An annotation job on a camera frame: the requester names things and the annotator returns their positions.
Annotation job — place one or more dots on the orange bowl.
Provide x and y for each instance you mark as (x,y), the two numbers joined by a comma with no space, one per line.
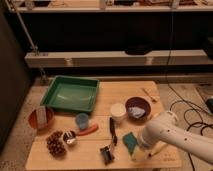
(41,118)

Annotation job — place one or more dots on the white lower shelf beam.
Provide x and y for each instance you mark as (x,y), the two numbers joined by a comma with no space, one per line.
(116,59)

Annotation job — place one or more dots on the diagonal metal pole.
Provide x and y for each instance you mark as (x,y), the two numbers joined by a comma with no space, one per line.
(43,76)

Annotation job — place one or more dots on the black handled brush tool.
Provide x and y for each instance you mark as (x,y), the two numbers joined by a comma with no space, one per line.
(107,151)

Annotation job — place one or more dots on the purple bowl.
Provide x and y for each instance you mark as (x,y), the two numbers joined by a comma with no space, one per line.
(138,102)

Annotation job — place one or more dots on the brown grape bunch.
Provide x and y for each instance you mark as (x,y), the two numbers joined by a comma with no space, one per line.
(55,145)

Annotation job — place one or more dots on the small wooden spoon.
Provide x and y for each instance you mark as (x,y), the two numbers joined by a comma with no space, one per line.
(151,98)

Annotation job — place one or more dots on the green sponge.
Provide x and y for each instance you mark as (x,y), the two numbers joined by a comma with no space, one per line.
(130,142)

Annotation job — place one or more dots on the green plastic tray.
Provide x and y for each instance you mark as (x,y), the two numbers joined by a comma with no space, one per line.
(71,94)

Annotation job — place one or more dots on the white round container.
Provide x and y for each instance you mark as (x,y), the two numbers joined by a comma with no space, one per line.
(118,112)

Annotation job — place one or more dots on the orange carrot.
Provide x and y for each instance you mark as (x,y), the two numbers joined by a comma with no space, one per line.
(89,130)

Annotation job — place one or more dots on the small black metal cup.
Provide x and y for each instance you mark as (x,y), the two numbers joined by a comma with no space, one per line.
(69,138)

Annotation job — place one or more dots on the white crumpled cloth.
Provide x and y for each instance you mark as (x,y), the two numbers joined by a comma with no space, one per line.
(136,112)

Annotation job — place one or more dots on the white upper shelf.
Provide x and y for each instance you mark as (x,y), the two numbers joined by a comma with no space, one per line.
(38,6)

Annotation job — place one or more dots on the blue plastic cup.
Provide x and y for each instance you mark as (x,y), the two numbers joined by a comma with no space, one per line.
(82,121)

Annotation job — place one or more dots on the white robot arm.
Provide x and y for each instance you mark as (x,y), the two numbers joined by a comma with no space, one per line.
(164,128)

